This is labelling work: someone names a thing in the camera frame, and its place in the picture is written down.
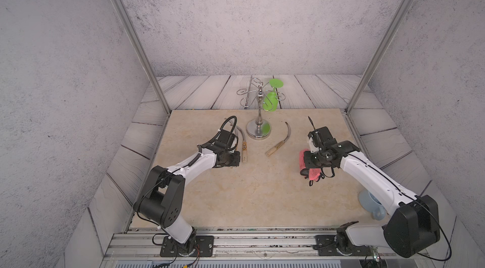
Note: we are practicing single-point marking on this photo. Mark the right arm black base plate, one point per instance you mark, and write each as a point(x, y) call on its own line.
point(327, 245)

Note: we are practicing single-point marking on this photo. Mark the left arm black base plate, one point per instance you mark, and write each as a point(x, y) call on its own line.
point(196, 246)

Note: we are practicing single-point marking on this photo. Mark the green plastic goblet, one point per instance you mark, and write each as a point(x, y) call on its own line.
point(271, 99)

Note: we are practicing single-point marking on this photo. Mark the aluminium mounting rail base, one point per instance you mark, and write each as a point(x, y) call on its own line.
point(248, 247)

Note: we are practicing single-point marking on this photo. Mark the right aluminium frame post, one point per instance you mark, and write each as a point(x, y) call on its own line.
point(385, 42)

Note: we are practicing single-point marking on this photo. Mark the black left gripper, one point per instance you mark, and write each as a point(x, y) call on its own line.
point(236, 161)

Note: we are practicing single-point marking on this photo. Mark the chrome glass holder stand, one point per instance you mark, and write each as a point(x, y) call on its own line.
point(258, 128)

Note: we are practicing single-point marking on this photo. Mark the light blue ceramic mug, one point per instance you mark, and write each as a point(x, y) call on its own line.
point(371, 204)

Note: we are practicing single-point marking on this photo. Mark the aluminium frame post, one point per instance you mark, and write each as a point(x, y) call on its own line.
point(134, 39)
point(385, 42)

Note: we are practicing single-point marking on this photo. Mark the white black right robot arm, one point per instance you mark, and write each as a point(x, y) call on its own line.
point(414, 220)

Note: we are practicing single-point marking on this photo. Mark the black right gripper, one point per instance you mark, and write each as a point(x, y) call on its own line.
point(309, 164)

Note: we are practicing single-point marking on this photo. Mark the pink fluffy rag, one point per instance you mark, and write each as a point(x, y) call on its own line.
point(306, 168)

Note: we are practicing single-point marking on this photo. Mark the left aluminium frame post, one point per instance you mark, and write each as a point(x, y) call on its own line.
point(134, 39)

